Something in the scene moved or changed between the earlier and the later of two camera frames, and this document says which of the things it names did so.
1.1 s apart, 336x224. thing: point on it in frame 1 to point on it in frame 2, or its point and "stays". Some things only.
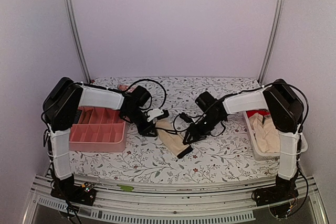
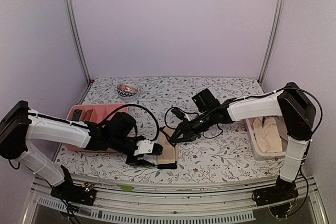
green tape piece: [125, 188] stays
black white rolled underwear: [78, 113] stays
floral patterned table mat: [223, 155] stays
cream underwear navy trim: [165, 126] to [167, 159]
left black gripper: [144, 130] to [136, 162]
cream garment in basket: [266, 135] stays
